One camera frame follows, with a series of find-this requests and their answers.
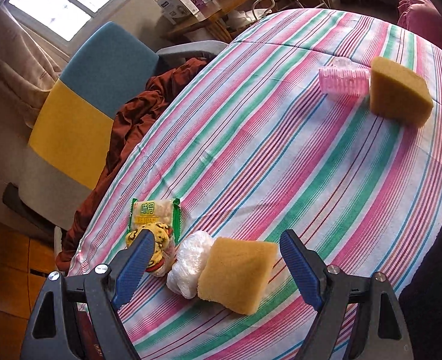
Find yellow sponge block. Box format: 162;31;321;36
369;56;434;128
197;237;278;315

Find wooden side table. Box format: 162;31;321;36
162;0;249;44

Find white plastic bag ball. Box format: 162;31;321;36
166;231;214;299

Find brown crumpled blanket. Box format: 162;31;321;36
56;58;208;273

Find beige window curtain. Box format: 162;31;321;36
0;6;61;128

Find yellow blue grey headboard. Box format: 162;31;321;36
1;20;160;229

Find white appliance carton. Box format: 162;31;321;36
157;0;200;24

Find maroon gold gift box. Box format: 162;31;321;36
75;303;104;360

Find green yellow snack packet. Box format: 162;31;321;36
126;198;181;243

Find striped bed sheet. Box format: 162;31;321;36
66;6;442;360

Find mustard knitted sock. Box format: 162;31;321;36
125;222;174;277

